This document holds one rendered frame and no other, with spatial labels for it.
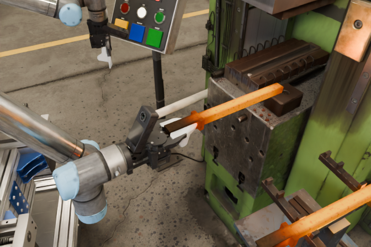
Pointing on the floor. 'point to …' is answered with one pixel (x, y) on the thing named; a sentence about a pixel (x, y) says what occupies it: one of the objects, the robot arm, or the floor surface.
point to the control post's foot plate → (170, 161)
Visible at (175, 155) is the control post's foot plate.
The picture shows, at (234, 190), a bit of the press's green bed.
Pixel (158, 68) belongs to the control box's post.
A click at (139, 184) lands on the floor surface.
